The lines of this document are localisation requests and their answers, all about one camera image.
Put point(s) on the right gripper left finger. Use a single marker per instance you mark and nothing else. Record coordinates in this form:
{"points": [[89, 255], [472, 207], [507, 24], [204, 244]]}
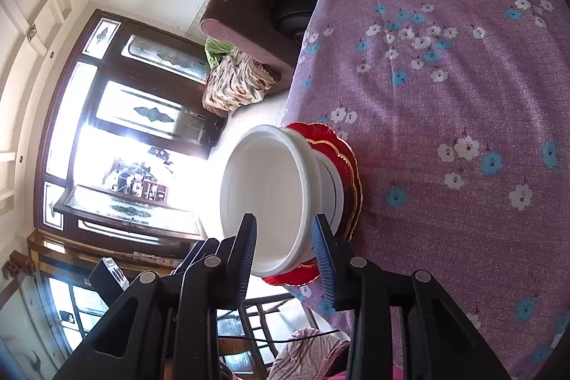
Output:
{"points": [[165, 326]]}

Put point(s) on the maroon armchair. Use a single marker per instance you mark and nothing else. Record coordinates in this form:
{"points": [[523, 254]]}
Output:
{"points": [[269, 31]]}

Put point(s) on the leaf patterned blanket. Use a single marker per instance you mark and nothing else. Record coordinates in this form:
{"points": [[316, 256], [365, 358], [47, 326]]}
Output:
{"points": [[238, 81]]}

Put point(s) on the wooden chair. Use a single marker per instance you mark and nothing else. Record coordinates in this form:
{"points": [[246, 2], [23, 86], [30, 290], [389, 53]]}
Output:
{"points": [[252, 336]]}

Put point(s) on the wooden glass door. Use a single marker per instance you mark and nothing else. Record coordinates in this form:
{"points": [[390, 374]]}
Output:
{"points": [[126, 138]]}

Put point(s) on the green cloth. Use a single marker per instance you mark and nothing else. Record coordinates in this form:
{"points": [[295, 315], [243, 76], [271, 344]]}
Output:
{"points": [[216, 50]]}

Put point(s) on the red plate with sticker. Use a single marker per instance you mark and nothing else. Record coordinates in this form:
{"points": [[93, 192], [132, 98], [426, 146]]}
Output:
{"points": [[342, 156]]}

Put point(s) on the large white bowl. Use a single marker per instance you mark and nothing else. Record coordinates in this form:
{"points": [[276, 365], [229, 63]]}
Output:
{"points": [[331, 192]]}

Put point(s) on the large red pleated plate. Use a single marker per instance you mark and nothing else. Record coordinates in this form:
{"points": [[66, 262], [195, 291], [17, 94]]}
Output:
{"points": [[322, 138]]}

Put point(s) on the purple floral tablecloth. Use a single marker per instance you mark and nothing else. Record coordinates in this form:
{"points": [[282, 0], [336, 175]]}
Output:
{"points": [[458, 114]]}

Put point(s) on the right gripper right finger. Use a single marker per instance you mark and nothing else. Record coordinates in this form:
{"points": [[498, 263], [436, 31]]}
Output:
{"points": [[438, 339]]}

